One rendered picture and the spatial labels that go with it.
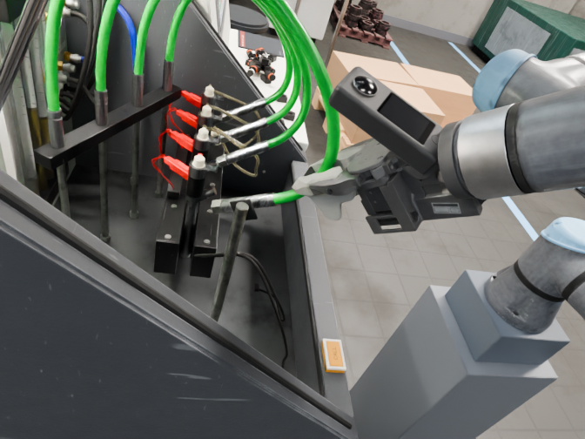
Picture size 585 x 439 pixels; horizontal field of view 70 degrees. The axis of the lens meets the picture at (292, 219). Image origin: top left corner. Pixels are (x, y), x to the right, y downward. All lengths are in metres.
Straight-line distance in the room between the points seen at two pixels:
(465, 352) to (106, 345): 0.81
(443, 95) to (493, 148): 3.26
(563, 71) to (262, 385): 0.44
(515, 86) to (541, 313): 0.60
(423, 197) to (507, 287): 0.59
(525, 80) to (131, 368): 0.47
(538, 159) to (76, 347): 0.39
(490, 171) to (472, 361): 0.71
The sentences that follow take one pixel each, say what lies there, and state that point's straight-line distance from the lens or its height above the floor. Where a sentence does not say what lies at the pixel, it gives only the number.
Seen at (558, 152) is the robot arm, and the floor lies 1.39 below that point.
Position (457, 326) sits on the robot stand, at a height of 0.80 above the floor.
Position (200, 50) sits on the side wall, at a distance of 0.92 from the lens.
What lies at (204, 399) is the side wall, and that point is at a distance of 0.47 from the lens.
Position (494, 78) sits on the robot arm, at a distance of 0.52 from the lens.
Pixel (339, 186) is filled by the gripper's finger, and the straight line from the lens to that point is 0.43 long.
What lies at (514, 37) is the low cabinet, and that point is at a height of 0.50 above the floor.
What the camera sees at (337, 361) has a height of 0.96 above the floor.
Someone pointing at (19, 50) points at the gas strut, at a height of 1.39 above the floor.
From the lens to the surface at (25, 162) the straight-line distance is 0.76.
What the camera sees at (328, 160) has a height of 1.25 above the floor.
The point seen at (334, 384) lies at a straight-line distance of 0.66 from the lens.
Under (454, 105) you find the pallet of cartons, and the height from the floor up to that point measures 0.36.
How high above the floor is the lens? 1.50
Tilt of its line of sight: 40 degrees down
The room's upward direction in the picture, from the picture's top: 20 degrees clockwise
